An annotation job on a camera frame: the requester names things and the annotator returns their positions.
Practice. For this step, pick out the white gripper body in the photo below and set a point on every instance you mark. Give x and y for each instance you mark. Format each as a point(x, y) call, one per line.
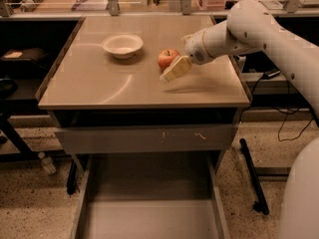
point(196, 48)

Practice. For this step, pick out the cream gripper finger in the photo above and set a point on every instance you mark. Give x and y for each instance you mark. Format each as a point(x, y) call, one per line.
point(186, 38)
point(179, 67)

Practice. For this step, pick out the red apple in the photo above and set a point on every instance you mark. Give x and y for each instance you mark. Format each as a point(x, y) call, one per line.
point(166, 57)

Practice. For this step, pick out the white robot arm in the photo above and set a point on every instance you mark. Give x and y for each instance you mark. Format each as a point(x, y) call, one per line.
point(249, 28)

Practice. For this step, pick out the grey drawer cabinet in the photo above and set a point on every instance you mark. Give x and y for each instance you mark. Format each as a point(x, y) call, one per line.
point(93, 88)

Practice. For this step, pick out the closed grey top drawer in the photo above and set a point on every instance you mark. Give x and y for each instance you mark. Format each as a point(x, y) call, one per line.
point(152, 138)

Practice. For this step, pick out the open grey middle drawer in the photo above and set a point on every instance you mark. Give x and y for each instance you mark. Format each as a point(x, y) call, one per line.
point(169, 195)

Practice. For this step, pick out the white paper bowl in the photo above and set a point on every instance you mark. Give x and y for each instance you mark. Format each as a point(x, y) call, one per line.
point(122, 46)

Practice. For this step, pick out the black phone on shelf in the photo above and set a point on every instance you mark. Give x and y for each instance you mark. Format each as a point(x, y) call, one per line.
point(270, 74)

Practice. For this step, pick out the clear plastic bottle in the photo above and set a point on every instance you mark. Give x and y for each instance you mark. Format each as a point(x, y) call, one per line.
point(47, 163)

